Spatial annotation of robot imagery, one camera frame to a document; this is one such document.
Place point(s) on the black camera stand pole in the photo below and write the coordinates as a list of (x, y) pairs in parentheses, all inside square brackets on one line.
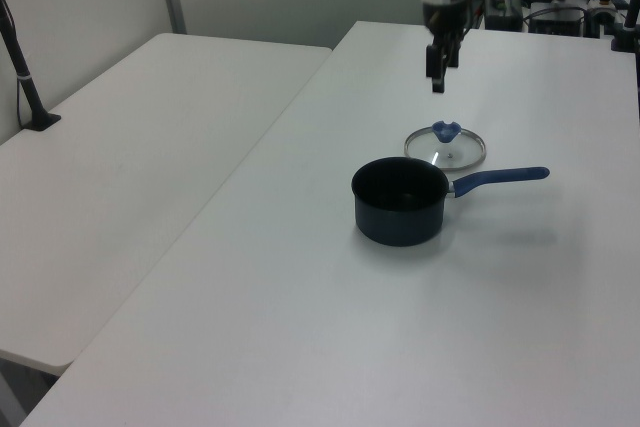
[(631, 7), (25, 82)]

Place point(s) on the glass lid with blue knob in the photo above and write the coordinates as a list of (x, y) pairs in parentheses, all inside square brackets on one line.
[(446, 131)]

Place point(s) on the black electronics box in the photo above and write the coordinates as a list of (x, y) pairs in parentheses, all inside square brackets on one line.
[(555, 21)]

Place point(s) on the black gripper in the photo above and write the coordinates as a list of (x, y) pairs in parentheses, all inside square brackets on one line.
[(445, 14)]

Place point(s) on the white side table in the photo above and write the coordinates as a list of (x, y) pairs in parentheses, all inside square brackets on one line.
[(125, 172)]

